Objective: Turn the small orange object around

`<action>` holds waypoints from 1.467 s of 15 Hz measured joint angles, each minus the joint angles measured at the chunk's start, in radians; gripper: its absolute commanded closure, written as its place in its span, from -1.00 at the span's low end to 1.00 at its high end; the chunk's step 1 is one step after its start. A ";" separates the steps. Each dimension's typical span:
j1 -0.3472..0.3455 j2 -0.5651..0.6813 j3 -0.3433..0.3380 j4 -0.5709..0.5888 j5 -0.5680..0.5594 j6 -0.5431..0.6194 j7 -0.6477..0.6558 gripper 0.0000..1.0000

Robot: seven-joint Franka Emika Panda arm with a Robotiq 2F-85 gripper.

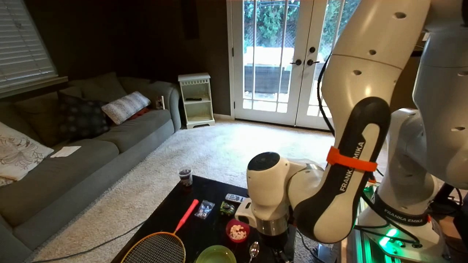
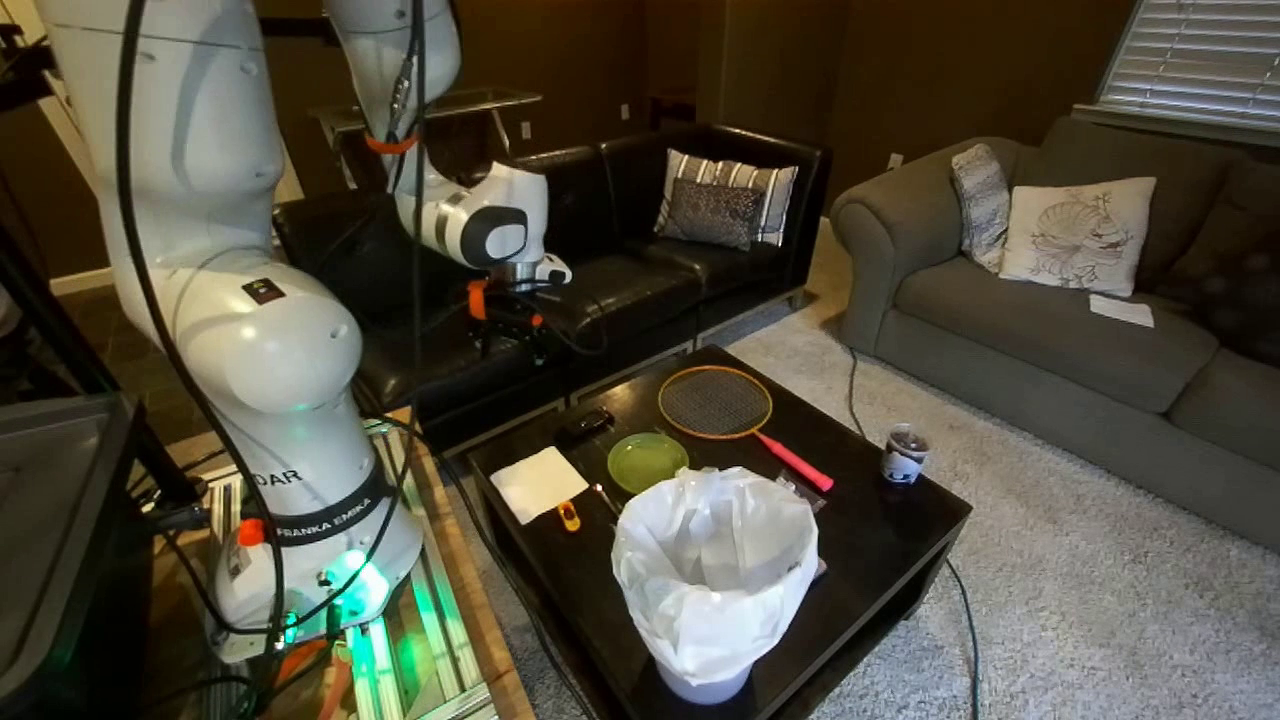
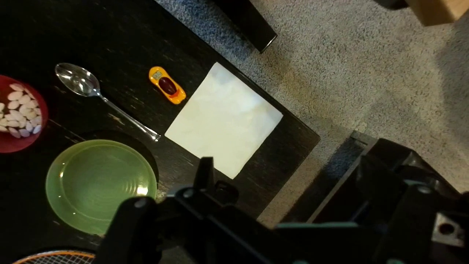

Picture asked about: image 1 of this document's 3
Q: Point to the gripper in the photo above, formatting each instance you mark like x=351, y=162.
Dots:
x=275, y=241

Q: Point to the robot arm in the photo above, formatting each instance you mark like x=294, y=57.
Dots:
x=360, y=91

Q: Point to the silver spoon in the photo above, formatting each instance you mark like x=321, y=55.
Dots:
x=253, y=249

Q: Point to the red bowl of popcorn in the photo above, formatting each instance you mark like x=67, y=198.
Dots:
x=237, y=231

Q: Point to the green toy car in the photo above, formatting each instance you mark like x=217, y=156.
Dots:
x=227, y=209

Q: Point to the white remote control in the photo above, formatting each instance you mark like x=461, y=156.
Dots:
x=234, y=198

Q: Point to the green plate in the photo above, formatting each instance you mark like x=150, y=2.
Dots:
x=215, y=255

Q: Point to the small clear plastic bag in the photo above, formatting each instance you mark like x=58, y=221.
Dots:
x=204, y=209

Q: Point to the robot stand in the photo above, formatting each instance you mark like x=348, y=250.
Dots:
x=360, y=252

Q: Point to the plastic cup with dark drink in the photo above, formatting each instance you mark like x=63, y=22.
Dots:
x=185, y=176

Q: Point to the orange badminton racket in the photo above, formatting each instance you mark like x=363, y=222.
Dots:
x=157, y=250

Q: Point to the white small shelf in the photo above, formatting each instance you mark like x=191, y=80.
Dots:
x=196, y=100

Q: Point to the white glass double door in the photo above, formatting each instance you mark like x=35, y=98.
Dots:
x=278, y=62

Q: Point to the grey white patterned pillow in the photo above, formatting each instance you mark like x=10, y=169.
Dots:
x=126, y=106

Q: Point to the grey sofa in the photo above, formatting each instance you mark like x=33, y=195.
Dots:
x=73, y=171

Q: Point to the white paper sheet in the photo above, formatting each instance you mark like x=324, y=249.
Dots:
x=65, y=151

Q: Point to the dark dotted cushion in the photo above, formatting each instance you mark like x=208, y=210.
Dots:
x=82, y=117

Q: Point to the grey plain cushion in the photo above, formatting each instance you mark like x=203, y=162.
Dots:
x=102, y=87

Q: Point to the brown cushion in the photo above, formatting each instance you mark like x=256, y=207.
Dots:
x=38, y=117

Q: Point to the white floral cushion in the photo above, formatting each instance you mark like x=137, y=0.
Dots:
x=18, y=153

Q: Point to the window blind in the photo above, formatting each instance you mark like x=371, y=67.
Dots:
x=22, y=44

